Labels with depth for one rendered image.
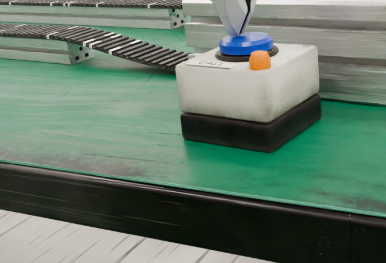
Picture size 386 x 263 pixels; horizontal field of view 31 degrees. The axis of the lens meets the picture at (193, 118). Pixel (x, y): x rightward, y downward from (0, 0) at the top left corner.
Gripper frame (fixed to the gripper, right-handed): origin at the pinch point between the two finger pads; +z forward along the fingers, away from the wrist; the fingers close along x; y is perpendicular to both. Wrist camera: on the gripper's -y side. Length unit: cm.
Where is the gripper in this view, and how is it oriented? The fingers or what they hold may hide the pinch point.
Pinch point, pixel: (244, 18)
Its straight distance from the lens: 51.3
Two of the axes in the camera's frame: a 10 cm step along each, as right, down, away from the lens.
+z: 1.0, 9.4, 3.2
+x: -5.9, 3.2, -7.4
